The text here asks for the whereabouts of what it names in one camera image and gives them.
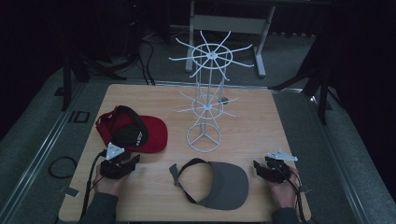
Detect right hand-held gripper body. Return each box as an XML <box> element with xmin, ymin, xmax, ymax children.
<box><xmin>264</xmin><ymin>149</ymin><xmax>299</xmax><ymax>184</ymax></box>

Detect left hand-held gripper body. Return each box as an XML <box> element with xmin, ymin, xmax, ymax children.
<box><xmin>100</xmin><ymin>142</ymin><xmax>134</xmax><ymax>180</ymax></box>

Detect red and black visor cap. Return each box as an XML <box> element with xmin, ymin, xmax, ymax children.
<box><xmin>95</xmin><ymin>105</ymin><xmax>169</xmax><ymax>154</ymax></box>

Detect white wire display rack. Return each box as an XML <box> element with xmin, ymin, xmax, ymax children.
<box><xmin>168</xmin><ymin>30</ymin><xmax>255</xmax><ymax>154</ymax></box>

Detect person's left hand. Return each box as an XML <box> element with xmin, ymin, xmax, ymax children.
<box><xmin>92</xmin><ymin>165</ymin><xmax>129</xmax><ymax>198</ymax></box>

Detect person's right hand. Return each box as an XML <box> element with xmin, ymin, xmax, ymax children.
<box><xmin>266</xmin><ymin>166</ymin><xmax>302</xmax><ymax>210</ymax></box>

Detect black tripod stand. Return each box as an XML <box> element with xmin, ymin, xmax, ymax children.
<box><xmin>54</xmin><ymin>50</ymin><xmax>128</xmax><ymax>112</ymax></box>
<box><xmin>268</xmin><ymin>60</ymin><xmax>334</xmax><ymax>126</ymax></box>

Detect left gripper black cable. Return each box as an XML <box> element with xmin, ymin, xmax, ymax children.
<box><xmin>79</xmin><ymin>150</ymin><xmax>107</xmax><ymax>220</ymax></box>

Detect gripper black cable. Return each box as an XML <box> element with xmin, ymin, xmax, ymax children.
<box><xmin>278</xmin><ymin>166</ymin><xmax>309</xmax><ymax>224</ymax></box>
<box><xmin>79</xmin><ymin>150</ymin><xmax>107</xmax><ymax>220</ymax></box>

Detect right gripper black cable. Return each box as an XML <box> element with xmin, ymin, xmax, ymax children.
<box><xmin>278</xmin><ymin>166</ymin><xmax>309</xmax><ymax>224</ymax></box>

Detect grey visor cap black strap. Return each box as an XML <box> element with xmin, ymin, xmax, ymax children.
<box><xmin>168</xmin><ymin>158</ymin><xmax>250</xmax><ymax>211</ymax></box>

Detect black cable loop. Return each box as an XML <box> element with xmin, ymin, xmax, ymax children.
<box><xmin>48</xmin><ymin>156</ymin><xmax>78</xmax><ymax>180</ymax></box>

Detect black floor cables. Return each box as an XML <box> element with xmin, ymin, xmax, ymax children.
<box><xmin>135</xmin><ymin>38</ymin><xmax>157</xmax><ymax>86</ymax></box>

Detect white metal desk frame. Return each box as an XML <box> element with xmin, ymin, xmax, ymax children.
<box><xmin>185</xmin><ymin>0</ymin><xmax>276</xmax><ymax>78</ymax></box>

